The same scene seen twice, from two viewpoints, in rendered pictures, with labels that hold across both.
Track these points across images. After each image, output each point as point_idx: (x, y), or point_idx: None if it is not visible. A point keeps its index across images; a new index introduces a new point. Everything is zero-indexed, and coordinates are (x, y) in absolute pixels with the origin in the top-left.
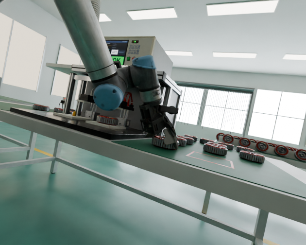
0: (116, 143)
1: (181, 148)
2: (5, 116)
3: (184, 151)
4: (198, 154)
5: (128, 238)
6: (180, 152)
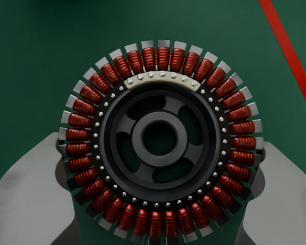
0: None
1: (184, 7)
2: None
3: (265, 85)
4: None
5: None
6: (278, 138)
